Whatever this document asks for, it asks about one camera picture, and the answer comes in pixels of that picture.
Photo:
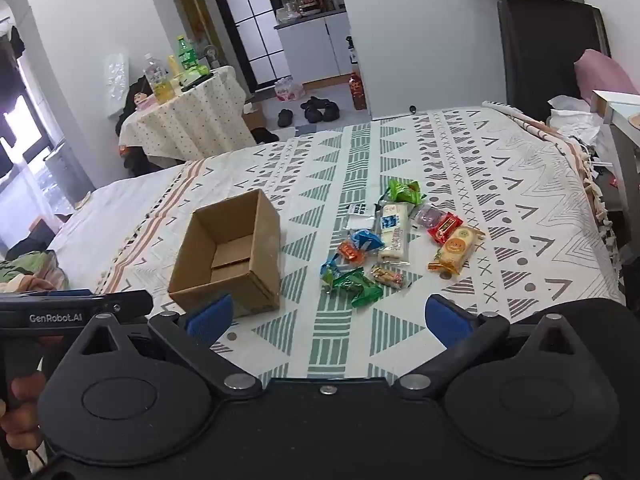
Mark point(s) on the red snack packet yellow label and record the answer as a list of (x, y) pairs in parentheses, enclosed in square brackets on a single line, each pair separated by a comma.
[(445, 227)]

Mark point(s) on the brown cardboard box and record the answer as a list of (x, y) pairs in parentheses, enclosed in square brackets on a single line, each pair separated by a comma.
[(235, 260)]

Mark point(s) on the white sandwich cake packet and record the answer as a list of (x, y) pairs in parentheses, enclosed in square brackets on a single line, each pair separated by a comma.
[(360, 216)]

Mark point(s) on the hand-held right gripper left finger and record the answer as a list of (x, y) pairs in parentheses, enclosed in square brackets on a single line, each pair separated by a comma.
[(210, 319)]

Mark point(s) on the pink pillow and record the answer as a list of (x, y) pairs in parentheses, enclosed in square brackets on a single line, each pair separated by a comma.
[(600, 75)]

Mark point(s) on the crumpled white plastic bag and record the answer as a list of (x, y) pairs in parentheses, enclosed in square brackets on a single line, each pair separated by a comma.
[(575, 120)]

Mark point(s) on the small blue green snack packet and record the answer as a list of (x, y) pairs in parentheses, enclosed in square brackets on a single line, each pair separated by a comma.
[(331, 270)]

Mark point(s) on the orange bottle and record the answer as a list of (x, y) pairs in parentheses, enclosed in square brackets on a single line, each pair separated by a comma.
[(358, 92)]

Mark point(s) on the long white snack packet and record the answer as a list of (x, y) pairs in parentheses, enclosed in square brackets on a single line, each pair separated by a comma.
[(393, 232)]

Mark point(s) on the orange-red snack packet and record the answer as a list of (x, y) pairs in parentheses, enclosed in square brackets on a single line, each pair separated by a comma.
[(351, 251)]

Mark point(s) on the purple snack packet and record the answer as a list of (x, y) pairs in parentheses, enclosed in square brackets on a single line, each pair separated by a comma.
[(427, 217)]

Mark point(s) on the small multicoloured snack packet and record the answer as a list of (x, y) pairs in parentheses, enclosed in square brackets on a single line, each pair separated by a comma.
[(387, 276)]

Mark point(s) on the pile of clothes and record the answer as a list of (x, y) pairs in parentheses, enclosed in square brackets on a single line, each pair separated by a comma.
[(30, 267)]

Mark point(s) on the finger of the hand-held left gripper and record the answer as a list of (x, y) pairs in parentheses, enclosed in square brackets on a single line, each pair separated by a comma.
[(132, 302)]

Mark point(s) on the white side table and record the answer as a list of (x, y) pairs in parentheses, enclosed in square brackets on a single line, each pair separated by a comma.
[(622, 125)]

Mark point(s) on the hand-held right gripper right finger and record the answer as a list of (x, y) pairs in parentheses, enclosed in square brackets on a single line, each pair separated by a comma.
[(447, 321)]

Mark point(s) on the light green snack packet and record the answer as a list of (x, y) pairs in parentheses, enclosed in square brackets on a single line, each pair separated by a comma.
[(398, 192)]

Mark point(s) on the black slipper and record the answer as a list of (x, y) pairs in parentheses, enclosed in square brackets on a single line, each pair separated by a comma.
[(320, 109), (286, 117)]

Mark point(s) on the small cardboard box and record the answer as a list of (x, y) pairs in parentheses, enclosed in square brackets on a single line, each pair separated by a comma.
[(254, 117)]

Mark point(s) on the round table dotted tablecloth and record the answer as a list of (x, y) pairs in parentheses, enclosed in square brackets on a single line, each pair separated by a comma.
[(190, 120)]

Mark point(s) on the pink plastic bag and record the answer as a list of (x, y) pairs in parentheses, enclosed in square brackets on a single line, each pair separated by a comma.
[(288, 90)]

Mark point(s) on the striped tasselled blanket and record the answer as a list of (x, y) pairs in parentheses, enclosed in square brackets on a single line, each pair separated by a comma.
[(575, 155)]

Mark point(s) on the person's left hand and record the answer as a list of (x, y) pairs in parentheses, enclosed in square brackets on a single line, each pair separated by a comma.
[(22, 412)]

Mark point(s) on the green plastic bottle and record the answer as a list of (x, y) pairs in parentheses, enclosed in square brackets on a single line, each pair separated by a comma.
[(187, 52)]

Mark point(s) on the round cookie packet orange faces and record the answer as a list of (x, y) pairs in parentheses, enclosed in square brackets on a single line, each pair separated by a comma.
[(457, 250)]

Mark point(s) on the white kitchen cabinet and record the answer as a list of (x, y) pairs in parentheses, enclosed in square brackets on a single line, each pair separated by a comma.
[(315, 47)]

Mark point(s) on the clear bottle yellow liquid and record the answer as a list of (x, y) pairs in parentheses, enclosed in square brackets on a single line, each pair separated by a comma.
[(156, 80)]

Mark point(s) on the dark green snack packet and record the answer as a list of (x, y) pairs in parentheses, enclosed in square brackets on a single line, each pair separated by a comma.
[(357, 287)]

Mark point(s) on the black framed sliding door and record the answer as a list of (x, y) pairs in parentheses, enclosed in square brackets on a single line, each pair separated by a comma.
[(250, 20)]

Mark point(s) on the black headboard panel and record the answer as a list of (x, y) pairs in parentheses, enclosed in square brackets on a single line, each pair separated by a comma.
[(545, 50)]

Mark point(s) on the patterned white green blanket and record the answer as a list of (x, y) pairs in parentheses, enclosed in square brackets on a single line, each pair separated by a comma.
[(450, 160)]

